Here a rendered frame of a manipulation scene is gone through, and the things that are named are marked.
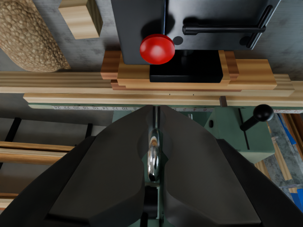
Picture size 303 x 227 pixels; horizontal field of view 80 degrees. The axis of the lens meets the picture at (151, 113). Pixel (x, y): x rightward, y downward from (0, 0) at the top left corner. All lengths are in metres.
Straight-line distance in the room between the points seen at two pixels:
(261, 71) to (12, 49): 0.39
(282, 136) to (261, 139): 0.92
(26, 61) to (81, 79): 0.09
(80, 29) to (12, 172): 2.74
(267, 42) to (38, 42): 0.35
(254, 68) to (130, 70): 0.21
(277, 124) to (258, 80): 0.88
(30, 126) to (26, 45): 2.79
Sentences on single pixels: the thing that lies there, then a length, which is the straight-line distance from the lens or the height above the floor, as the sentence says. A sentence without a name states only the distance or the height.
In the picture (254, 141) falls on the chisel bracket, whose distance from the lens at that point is 0.28.
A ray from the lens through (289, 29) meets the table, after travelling 0.36.
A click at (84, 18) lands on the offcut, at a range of 0.27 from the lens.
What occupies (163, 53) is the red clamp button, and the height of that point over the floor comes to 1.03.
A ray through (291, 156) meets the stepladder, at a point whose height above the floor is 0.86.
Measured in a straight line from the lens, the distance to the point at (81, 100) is 0.38.
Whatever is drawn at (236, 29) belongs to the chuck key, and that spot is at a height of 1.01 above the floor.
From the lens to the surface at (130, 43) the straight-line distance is 0.18.
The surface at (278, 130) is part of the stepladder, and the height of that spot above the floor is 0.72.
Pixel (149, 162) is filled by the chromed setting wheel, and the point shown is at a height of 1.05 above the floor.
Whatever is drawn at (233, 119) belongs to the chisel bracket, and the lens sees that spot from 0.28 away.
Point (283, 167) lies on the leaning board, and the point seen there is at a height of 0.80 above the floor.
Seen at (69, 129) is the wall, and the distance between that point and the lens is 2.89.
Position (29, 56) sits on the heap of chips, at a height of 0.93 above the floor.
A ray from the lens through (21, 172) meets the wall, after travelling 2.90.
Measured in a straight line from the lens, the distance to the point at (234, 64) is 0.33.
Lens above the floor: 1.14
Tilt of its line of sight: 29 degrees down
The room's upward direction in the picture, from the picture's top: 178 degrees counter-clockwise
